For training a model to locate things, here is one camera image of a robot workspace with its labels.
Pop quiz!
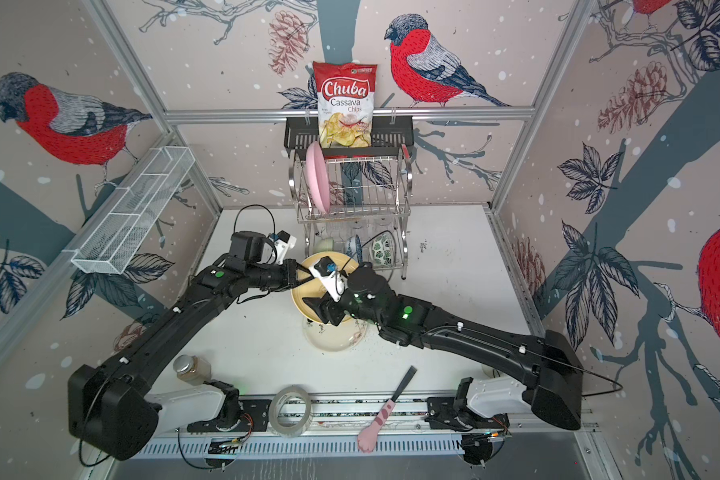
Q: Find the black wire wall basket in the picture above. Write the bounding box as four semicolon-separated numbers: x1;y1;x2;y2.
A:
284;114;414;156

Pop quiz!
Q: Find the yellow plate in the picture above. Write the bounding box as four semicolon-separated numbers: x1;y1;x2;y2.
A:
291;251;358;324

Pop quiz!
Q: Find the pink cat paw spatula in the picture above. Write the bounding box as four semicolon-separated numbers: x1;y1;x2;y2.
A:
357;366;417;453

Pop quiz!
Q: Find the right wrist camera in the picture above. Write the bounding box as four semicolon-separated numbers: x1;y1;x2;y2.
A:
309;255;346;302

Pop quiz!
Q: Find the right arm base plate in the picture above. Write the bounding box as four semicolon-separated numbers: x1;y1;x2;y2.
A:
424;397;510;432

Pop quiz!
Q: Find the pink plate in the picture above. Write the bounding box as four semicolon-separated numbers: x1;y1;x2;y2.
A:
305;141;331;214

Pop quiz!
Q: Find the red Chuba cassava chips bag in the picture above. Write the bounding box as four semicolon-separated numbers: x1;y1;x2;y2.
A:
313;62;377;123

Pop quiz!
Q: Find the white mesh wall shelf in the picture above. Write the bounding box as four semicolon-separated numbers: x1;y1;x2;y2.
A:
71;146;195;274

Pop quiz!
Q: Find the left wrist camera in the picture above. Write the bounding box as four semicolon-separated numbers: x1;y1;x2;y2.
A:
270;230;297;265

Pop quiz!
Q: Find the green leaf patterned bowl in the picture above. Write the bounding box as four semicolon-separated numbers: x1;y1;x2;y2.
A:
370;232;396;268

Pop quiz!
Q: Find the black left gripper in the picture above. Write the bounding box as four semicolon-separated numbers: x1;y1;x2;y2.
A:
247;258;318;290

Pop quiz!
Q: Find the steel two-tier dish rack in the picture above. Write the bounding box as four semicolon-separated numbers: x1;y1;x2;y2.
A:
288;148;413;278

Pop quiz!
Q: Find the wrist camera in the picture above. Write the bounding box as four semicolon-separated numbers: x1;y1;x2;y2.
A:
309;255;346;302
270;230;297;265

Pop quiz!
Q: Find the cream floral plate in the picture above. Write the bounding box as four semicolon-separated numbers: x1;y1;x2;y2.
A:
302;317;368;353

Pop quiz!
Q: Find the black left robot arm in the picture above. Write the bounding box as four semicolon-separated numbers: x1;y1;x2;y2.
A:
67;231;302;460

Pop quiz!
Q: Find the light green bowl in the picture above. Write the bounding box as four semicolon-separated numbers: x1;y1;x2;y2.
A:
314;237;335;253

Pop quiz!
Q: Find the clear tape roll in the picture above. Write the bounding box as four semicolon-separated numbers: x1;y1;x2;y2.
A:
268;385;312;438

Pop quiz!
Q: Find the small glass spice jar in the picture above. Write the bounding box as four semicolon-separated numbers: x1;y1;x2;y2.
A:
173;354;212;386

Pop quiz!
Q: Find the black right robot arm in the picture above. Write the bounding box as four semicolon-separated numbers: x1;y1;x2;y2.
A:
304;256;583;431

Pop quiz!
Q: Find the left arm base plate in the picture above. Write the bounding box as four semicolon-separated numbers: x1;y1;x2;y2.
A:
186;397;271;434

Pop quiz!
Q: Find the blue white patterned bowl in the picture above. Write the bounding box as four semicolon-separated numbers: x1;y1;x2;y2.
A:
345;235;363;263

